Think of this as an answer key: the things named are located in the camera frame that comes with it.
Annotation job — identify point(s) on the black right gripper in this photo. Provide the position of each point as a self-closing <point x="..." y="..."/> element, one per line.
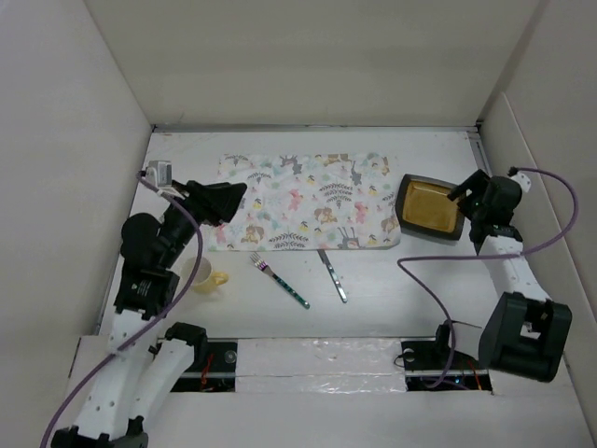
<point x="478" y="182"/>

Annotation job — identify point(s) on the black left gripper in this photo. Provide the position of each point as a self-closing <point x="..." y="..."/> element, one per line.
<point x="214" y="202"/>

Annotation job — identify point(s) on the floral patterned cloth placemat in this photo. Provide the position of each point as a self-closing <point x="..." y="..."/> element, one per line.
<point x="307" y="202"/>

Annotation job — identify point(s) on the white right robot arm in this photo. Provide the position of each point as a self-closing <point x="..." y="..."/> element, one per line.
<point x="527" y="331"/>

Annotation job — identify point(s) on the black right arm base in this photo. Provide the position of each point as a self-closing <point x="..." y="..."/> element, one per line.
<point x="423" y="360"/>

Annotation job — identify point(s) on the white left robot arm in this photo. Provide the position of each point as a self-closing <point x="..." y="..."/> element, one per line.
<point x="143" y="360"/>

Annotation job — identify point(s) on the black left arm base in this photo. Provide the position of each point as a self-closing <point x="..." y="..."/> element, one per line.
<point x="216" y="373"/>

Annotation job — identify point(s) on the square black yellow plate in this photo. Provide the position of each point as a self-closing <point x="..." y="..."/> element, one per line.
<point x="423" y="207"/>

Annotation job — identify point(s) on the yellow ceramic mug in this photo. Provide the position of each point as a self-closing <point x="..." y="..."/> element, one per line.
<point x="206" y="279"/>

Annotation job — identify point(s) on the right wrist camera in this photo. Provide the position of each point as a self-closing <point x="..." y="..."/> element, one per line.
<point x="522" y="179"/>

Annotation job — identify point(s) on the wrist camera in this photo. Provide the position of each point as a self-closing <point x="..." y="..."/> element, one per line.
<point x="522" y="179"/>
<point x="159" y="174"/>

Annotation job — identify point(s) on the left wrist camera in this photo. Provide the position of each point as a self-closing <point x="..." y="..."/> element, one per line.
<point x="159" y="174"/>

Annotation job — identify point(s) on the fork with patterned handle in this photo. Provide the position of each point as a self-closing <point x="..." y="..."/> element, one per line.
<point x="264" y="267"/>

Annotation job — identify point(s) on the knife with patterned handle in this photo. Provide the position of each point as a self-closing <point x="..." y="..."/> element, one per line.
<point x="333" y="275"/>

